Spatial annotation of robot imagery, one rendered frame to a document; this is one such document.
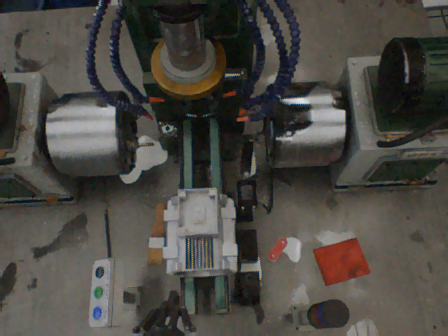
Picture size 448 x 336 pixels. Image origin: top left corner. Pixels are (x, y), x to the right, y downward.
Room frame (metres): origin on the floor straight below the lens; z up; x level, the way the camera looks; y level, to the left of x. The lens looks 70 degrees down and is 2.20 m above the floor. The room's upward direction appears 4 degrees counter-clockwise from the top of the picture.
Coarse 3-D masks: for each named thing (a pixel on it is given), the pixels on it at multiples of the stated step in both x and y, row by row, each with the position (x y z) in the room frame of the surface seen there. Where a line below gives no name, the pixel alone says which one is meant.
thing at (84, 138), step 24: (72, 96) 0.64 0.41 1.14; (96, 96) 0.64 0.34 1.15; (120, 96) 0.64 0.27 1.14; (48, 120) 0.57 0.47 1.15; (72, 120) 0.56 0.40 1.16; (96, 120) 0.55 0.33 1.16; (120, 120) 0.56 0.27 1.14; (48, 144) 0.51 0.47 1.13; (72, 144) 0.50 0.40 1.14; (96, 144) 0.49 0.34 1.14; (120, 144) 0.50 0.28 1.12; (72, 168) 0.45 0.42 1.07; (96, 168) 0.45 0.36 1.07; (120, 168) 0.45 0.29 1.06
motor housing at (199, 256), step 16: (176, 208) 0.32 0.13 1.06; (176, 224) 0.27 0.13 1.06; (224, 224) 0.27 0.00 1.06; (176, 240) 0.23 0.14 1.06; (192, 240) 0.22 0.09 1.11; (208, 240) 0.22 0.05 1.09; (224, 240) 0.22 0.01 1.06; (192, 256) 0.18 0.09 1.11; (208, 256) 0.18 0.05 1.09; (176, 272) 0.15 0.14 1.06; (192, 272) 0.16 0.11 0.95; (208, 272) 0.16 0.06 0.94; (224, 272) 0.15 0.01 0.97
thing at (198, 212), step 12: (180, 192) 0.34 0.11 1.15; (192, 192) 0.34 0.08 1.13; (204, 192) 0.34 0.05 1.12; (216, 192) 0.34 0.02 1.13; (180, 204) 0.31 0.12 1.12; (192, 204) 0.31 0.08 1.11; (204, 204) 0.31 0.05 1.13; (216, 204) 0.30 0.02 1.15; (180, 216) 0.28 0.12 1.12; (192, 216) 0.28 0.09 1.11; (204, 216) 0.28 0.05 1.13; (216, 216) 0.27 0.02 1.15; (180, 228) 0.24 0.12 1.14; (192, 228) 0.25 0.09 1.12; (204, 228) 0.25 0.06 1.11; (216, 228) 0.24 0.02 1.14
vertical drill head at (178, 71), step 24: (168, 0) 0.56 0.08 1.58; (168, 24) 0.57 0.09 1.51; (192, 24) 0.57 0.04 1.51; (168, 48) 0.58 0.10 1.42; (192, 48) 0.56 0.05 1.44; (216, 48) 0.63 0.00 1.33; (168, 72) 0.56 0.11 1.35; (192, 72) 0.56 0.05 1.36; (216, 72) 0.57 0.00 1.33; (192, 96) 0.52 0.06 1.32
